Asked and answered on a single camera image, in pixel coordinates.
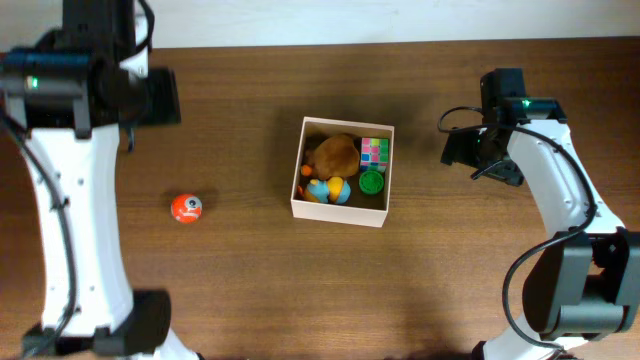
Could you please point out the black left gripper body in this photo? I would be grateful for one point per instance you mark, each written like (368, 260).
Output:
(166, 108)

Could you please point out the brown plush toy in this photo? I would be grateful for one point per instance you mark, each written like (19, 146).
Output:
(336, 156)

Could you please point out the green round toy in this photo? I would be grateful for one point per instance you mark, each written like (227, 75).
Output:
(371, 182)

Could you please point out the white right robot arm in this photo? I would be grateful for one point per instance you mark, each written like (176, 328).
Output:
(582, 283)

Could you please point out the red ball with grey face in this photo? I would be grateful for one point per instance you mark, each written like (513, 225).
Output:
(186, 208)

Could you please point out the pink cardboard box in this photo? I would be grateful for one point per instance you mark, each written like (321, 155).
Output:
(360, 209)

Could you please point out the orange and blue duck toy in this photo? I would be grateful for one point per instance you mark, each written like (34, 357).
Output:
(335, 190)

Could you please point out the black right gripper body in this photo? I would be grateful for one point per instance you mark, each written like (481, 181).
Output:
(474, 150)

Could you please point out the colourful puzzle cube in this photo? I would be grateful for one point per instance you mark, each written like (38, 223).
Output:
(374, 154)

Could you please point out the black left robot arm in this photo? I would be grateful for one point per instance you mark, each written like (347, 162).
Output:
(64, 109)

